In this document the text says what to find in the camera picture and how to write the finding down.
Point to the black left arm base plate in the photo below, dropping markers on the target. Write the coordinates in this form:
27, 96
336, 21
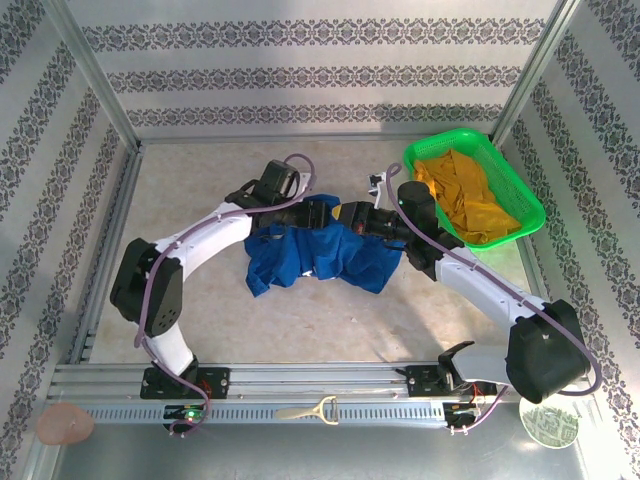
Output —
217, 382

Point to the aluminium back rail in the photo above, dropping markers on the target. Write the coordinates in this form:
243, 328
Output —
200, 136

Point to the pink round lump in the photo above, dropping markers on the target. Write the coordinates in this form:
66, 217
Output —
65, 425

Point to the blue t-shirt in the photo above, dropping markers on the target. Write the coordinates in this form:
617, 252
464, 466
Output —
320, 255

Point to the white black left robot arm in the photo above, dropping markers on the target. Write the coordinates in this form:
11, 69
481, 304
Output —
160, 300

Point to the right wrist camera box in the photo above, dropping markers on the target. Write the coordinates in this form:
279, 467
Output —
376, 190

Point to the aluminium mounting rail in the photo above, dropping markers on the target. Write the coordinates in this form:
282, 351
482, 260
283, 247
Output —
320, 375

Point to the green patterned bowl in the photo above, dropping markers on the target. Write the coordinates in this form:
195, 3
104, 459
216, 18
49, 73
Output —
550, 427

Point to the orange cloth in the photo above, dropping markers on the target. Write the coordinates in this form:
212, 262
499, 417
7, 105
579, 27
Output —
465, 200

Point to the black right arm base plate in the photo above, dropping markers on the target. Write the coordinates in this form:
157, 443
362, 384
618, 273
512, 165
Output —
420, 382

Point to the cream vegetable peeler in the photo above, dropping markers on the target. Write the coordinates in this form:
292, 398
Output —
295, 413

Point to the aluminium side rail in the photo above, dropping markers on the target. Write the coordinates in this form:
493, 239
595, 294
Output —
534, 270
120, 200

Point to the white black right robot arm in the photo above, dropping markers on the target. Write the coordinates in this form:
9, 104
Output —
545, 350

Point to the aluminium frame post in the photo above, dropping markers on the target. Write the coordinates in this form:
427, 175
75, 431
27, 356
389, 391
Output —
532, 75
95, 75

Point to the green plastic basket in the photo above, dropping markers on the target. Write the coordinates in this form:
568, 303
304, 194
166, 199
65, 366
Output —
515, 185

